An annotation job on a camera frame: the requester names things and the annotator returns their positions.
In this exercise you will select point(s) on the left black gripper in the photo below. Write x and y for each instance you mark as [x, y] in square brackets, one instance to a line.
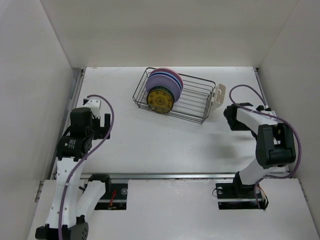
[102, 132]

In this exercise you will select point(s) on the yellow patterned small plate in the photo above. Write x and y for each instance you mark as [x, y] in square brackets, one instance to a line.
[160, 101]

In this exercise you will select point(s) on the blue floral small plate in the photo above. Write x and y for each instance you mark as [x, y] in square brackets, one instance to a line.
[162, 88]

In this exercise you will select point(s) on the purple large plate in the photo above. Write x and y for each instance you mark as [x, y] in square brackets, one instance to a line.
[164, 81]

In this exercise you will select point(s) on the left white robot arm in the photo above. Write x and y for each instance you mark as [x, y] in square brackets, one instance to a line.
[69, 214]

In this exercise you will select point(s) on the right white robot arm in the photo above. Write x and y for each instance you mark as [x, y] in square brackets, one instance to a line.
[275, 145]

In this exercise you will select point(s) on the white cutlery holder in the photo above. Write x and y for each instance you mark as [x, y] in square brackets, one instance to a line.
[218, 96]

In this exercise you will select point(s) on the blue large plate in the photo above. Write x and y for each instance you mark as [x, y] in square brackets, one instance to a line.
[178, 80]

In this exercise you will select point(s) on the pink large plate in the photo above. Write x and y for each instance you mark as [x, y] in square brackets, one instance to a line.
[165, 70]

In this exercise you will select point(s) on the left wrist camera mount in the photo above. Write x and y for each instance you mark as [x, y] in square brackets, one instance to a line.
[94, 105]

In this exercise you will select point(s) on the wire dish rack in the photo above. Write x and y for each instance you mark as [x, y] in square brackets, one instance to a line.
[194, 103]

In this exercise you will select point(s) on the aluminium rail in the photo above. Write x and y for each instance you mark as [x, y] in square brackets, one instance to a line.
[169, 176]

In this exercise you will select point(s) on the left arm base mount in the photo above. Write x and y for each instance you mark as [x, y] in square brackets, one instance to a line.
[106, 196]

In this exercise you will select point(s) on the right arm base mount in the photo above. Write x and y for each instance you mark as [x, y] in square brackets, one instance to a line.
[229, 199]

